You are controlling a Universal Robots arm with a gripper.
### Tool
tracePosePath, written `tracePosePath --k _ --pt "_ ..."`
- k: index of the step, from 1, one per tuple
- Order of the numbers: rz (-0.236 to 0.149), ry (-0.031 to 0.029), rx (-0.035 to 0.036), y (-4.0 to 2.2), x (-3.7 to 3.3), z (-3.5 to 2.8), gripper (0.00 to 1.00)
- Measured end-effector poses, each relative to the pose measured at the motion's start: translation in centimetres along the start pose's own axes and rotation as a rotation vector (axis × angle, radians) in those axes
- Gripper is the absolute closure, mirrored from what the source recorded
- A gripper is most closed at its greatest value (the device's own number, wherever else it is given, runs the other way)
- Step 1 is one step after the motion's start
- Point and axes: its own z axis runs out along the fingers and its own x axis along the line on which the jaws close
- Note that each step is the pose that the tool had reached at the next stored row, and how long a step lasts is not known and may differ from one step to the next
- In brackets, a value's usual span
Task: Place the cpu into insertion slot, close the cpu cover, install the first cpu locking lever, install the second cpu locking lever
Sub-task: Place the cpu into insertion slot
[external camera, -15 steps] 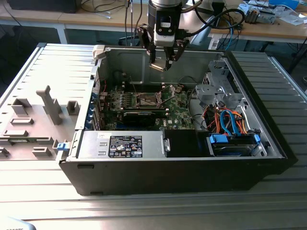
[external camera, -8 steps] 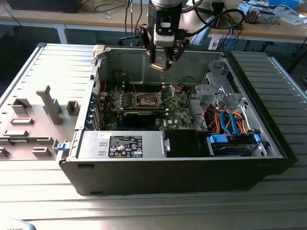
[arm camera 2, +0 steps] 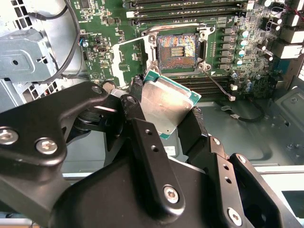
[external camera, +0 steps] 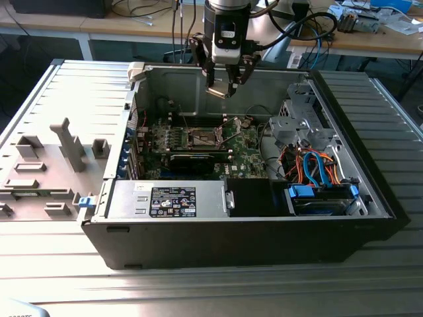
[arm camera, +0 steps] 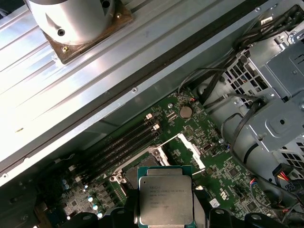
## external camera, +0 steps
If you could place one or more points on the dark finned CPU cooler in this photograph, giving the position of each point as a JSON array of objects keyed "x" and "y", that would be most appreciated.
[{"x": 345, "y": 21}]

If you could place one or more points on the round coin battery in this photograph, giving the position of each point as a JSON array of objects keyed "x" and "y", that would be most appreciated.
[{"x": 246, "y": 125}]

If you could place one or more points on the white object with text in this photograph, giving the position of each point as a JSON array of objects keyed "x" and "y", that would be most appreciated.
[{"x": 20, "y": 307}]

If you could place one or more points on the blue cardboard box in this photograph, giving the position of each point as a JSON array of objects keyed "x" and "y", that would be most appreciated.
[{"x": 393, "y": 5}]

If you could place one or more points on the black upright box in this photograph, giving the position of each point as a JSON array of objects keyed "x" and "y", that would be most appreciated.
[{"x": 301, "y": 20}]

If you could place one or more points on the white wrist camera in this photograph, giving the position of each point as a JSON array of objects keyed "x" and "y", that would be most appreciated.
[{"x": 228, "y": 56}]

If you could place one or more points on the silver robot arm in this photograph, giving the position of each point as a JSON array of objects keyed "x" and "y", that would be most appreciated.
[{"x": 279, "y": 49}]

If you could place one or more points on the green motherboard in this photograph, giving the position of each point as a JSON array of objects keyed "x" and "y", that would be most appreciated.
[{"x": 244, "y": 158}]

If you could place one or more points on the silver metal drive cage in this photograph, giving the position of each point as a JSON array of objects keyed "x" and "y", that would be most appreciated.
[{"x": 291, "y": 128}]

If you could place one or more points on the black graphics card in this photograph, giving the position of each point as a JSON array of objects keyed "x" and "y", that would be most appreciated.
[{"x": 191, "y": 163}]

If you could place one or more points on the black power supply label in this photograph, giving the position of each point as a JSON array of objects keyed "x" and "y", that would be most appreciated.
[{"x": 173, "y": 201}]

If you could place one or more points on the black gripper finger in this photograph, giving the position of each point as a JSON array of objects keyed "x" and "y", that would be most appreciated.
[
  {"x": 246, "y": 69},
  {"x": 200, "y": 53}
]

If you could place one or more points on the silver power supply unit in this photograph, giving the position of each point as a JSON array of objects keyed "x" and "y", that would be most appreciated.
[{"x": 125, "y": 201}]

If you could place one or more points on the grey metal drive part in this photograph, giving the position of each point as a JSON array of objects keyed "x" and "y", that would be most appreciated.
[{"x": 367, "y": 23}]

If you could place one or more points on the beige case latch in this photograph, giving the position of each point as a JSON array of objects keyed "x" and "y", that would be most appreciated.
[{"x": 135, "y": 71}]

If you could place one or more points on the black plastic shroud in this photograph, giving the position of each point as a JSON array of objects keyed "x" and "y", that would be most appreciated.
[{"x": 249, "y": 198}]

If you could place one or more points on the silver square CPU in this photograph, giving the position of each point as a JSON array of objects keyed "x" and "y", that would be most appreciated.
[{"x": 218, "y": 90}]

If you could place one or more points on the CPU socket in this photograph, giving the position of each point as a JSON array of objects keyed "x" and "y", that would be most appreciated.
[{"x": 201, "y": 140}]

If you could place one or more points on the green RAM stick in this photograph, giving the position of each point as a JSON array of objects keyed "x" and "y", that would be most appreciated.
[{"x": 28, "y": 194}]

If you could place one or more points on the hard disk in blue carrier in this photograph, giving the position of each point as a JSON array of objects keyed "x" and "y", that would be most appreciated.
[{"x": 299, "y": 191}]

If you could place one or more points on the white paper sheets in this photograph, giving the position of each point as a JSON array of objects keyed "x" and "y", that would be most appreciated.
[{"x": 400, "y": 24}]

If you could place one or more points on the blue case latch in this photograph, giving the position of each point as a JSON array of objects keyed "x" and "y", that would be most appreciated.
[{"x": 86, "y": 202}]

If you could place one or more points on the grey parts rack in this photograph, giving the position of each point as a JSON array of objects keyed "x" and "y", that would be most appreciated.
[{"x": 71, "y": 145}]

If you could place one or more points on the black computer box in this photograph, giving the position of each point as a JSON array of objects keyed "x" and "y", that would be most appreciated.
[{"x": 59, "y": 8}]

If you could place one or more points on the light wooden desk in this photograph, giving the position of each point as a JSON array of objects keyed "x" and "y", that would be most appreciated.
[
  {"x": 132, "y": 26},
  {"x": 363, "y": 39}
]

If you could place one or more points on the black open PC case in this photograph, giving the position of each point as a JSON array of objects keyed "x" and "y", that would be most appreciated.
[{"x": 231, "y": 241}]

